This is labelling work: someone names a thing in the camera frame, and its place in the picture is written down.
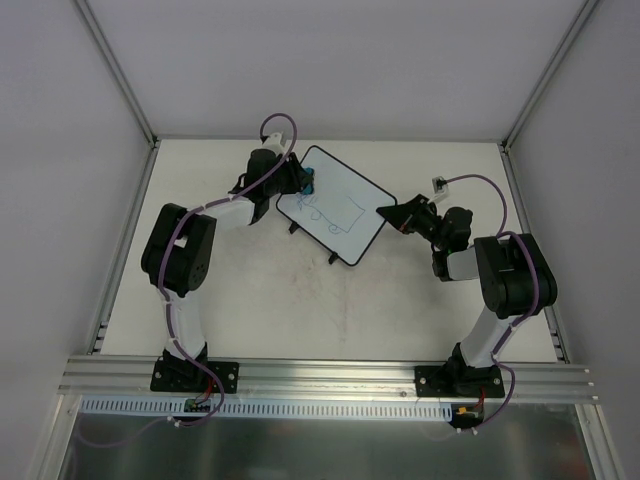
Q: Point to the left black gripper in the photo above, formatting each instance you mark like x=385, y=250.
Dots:
x=293, y=174

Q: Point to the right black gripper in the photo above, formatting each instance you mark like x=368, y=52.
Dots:
x=411, y=216

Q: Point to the blue black whiteboard eraser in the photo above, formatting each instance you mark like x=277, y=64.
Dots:
x=307, y=181

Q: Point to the white whiteboard black frame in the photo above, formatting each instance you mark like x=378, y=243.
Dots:
x=341, y=211

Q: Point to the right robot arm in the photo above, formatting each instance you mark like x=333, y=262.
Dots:
x=515, y=280

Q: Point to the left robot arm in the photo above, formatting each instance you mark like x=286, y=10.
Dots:
x=177, y=258

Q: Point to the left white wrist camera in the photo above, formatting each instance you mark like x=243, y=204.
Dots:
x=275, y=143

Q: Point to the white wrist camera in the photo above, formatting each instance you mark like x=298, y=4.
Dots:
x=275, y=143
x=440, y=189

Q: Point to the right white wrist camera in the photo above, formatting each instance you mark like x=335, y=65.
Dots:
x=440, y=189

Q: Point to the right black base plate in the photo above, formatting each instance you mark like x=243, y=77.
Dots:
x=458, y=382

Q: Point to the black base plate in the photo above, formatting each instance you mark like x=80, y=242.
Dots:
x=458, y=382
x=181, y=376

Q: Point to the left aluminium frame post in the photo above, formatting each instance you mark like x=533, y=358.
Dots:
x=114, y=68

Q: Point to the aluminium frame post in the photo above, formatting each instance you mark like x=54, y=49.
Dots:
x=114, y=68
x=569, y=38

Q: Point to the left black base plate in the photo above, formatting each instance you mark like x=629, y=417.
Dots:
x=181, y=376

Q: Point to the right aluminium frame post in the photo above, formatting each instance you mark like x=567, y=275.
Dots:
x=569, y=38

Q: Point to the aluminium mounting rail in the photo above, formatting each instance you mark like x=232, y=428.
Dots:
x=546, y=383

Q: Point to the white slotted cable duct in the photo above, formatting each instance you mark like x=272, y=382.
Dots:
x=263, y=408

